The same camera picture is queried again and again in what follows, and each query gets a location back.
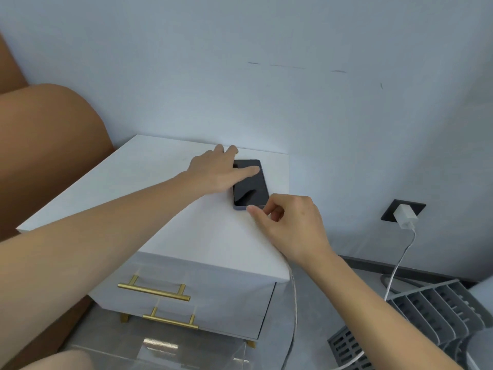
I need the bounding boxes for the person's left hand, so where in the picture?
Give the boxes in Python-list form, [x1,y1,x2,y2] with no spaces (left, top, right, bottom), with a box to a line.
[186,144,261,196]

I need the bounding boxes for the person's right hand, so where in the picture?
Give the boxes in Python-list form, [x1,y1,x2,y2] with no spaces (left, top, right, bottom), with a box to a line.
[246,194,338,268]

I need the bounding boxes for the black smartphone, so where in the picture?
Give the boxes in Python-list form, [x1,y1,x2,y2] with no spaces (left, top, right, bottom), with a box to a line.
[232,159,270,211]

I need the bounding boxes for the white bedside cabinet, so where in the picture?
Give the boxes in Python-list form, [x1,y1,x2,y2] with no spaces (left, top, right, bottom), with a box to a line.
[16,134,290,348]

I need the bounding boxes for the white charger with cable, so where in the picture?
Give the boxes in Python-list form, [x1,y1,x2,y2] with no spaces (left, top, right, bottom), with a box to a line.
[281,203,419,370]

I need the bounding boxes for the person's right forearm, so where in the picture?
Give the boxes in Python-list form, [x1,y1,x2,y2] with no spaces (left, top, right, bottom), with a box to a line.
[304,252,463,370]

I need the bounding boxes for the person's left forearm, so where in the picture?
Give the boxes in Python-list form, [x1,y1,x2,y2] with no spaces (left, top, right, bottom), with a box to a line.
[0,171,203,368]

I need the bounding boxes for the person's leg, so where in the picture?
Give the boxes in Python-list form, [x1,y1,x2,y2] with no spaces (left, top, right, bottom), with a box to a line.
[21,349,95,370]

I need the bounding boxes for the dark baseboard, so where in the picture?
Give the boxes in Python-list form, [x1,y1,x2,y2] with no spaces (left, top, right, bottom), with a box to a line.
[340,256,478,288]

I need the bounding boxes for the gray slotted file rack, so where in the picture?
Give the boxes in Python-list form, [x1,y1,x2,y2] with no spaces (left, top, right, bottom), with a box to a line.
[327,279,484,370]

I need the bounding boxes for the brown sofa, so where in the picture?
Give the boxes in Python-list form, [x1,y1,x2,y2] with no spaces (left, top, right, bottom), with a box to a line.
[0,32,115,370]

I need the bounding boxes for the black wall outlet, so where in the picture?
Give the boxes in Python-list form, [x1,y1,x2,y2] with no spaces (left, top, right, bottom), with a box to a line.
[380,199,427,223]

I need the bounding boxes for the gold drawer handle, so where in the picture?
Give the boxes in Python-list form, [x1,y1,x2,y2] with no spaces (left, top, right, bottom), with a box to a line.
[142,307,199,330]
[117,275,192,302]

